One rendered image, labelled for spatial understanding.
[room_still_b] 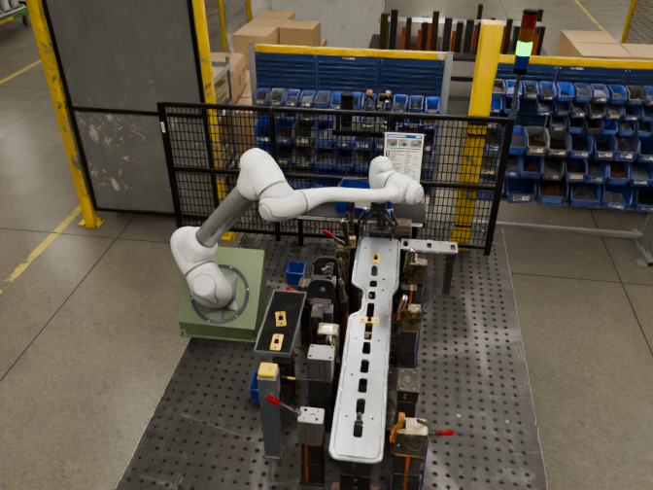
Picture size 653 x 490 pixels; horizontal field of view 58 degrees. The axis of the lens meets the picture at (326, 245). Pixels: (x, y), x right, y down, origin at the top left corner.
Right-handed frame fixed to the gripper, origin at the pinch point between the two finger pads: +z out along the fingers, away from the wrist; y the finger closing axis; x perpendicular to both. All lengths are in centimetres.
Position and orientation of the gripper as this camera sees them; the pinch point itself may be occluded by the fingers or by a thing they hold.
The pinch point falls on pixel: (376, 236)
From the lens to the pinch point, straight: 287.7
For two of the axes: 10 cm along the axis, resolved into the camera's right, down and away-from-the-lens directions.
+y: 9.9, 0.7, -1.1
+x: 1.3, -5.5, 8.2
